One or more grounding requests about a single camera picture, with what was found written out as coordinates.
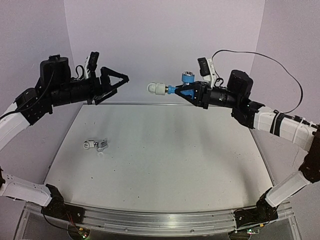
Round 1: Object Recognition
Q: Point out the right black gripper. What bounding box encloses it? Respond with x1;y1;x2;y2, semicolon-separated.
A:
172;79;240;109

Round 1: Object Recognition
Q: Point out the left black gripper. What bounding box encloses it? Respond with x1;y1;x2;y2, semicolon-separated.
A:
46;65;128;107

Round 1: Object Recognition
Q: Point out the blue water faucet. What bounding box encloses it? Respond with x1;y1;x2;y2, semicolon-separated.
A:
165;71;195;99

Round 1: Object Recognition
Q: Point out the small white pipe fitting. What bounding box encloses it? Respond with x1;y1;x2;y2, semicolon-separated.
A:
147;82;168;96

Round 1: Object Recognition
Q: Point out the chrome water faucet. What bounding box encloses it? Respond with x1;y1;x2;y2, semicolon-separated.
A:
94;139;109;154

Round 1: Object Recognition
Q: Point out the white pipe elbow fitting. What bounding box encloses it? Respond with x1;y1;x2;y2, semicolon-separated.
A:
83;140;95;150

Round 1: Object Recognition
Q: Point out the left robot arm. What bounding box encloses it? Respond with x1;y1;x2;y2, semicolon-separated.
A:
0;52;129;223

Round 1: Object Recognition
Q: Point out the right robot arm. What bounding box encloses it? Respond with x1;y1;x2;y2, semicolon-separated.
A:
174;70;320;227

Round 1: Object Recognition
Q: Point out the left circuit board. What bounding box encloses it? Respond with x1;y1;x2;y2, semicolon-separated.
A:
67;225;91;240

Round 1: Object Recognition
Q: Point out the circuit board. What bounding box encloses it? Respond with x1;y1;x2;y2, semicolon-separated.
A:
246;223;265;236
67;225;91;240

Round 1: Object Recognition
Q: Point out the right circuit board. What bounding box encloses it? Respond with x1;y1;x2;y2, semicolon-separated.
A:
246;223;265;236

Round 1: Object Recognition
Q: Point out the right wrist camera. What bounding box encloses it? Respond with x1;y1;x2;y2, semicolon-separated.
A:
197;57;218;88

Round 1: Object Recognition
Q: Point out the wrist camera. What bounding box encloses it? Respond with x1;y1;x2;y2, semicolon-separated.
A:
197;57;218;88
84;51;100;79

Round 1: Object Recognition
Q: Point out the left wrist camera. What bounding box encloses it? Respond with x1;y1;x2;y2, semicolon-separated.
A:
84;51;100;79

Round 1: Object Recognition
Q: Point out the right camera black cable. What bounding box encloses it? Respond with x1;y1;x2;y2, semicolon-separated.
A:
211;49;305;115

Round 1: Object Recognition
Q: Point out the aluminium front rail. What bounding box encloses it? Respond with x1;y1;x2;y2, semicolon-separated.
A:
15;200;300;239

